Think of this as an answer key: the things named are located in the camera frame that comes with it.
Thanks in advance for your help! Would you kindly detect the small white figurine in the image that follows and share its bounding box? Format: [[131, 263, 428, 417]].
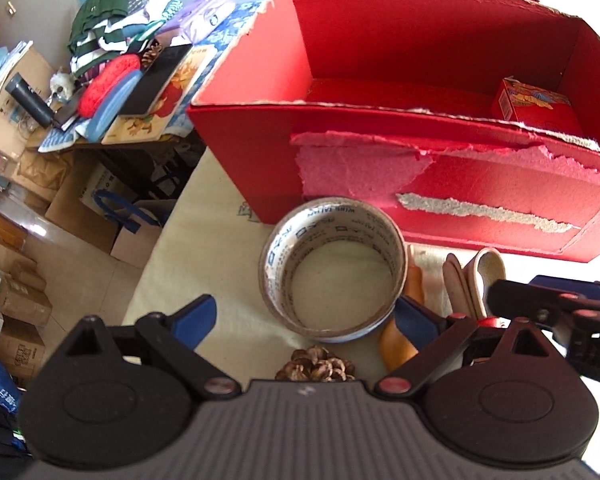
[[49, 72, 78, 106]]

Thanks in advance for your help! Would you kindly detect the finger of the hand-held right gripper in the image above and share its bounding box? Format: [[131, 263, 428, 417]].
[[487, 279, 581, 333], [529, 274, 600, 306]]

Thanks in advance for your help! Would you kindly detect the pale printed bedsheet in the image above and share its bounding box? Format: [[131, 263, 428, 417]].
[[122, 147, 600, 396]]

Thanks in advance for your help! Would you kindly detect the blue checked cloth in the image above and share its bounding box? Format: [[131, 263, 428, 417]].
[[37, 0, 271, 153]]

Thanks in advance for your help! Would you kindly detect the black wallet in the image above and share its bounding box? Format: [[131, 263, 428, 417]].
[[52, 95, 83, 131]]

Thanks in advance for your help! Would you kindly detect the blue plastic bag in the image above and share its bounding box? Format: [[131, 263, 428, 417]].
[[0, 362, 21, 416]]

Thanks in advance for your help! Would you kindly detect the red cardboard box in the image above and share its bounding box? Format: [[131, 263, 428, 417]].
[[186, 0, 600, 263]]

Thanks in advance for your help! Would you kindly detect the red fuzzy pouch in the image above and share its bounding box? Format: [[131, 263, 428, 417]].
[[77, 53, 142, 118]]

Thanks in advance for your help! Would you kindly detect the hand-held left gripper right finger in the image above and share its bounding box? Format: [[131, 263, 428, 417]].
[[375, 296, 561, 403]]

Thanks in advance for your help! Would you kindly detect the black flask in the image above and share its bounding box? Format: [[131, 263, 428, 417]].
[[5, 73, 56, 127]]

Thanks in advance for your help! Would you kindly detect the orange-brown dried gourd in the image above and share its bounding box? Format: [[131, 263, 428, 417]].
[[378, 262, 426, 373]]

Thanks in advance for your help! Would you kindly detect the pile of folded clothes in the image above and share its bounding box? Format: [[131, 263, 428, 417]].
[[67, 0, 186, 78]]

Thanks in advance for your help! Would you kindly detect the purple tissue pack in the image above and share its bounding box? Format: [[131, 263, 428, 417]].
[[172, 0, 237, 43]]

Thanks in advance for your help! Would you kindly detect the large brown pine cone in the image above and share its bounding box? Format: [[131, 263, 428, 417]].
[[275, 345, 357, 383]]

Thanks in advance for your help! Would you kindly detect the stack of small cardboard boxes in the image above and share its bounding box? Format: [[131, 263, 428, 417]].
[[0, 255, 53, 386]]

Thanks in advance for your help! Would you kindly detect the yellow picture book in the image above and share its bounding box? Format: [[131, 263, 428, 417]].
[[101, 44, 216, 145]]

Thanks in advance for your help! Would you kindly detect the small red printed box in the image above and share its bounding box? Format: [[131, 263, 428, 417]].
[[491, 77, 583, 136]]

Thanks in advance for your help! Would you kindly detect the cardboard box with white label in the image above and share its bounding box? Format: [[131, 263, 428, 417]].
[[45, 165, 131, 253]]

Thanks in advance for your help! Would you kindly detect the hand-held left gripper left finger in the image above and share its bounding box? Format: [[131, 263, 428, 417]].
[[62, 294, 243, 401]]

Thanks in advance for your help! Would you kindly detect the blue glasses case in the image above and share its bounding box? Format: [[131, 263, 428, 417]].
[[86, 70, 143, 143]]

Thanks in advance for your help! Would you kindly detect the black smartphone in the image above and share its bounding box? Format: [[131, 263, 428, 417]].
[[121, 42, 193, 116]]

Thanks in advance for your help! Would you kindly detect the paper bag with blue handles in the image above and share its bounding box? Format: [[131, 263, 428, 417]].
[[92, 190, 163, 268]]

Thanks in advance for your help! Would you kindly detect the clear tape roll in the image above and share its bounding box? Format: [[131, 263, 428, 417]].
[[258, 198, 408, 343]]

